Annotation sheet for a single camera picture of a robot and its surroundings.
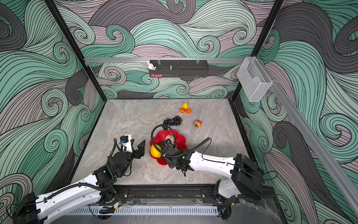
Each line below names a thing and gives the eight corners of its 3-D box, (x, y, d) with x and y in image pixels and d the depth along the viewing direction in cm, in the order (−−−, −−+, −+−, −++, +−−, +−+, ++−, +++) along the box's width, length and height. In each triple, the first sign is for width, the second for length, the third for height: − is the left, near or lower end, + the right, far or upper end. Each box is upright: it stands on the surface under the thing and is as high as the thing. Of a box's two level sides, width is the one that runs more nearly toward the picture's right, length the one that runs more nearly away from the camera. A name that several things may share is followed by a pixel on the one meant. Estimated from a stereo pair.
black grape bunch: (163, 130, 102) (163, 127, 99) (161, 124, 107) (160, 120, 103) (182, 125, 106) (182, 121, 102) (179, 118, 110) (179, 114, 106)
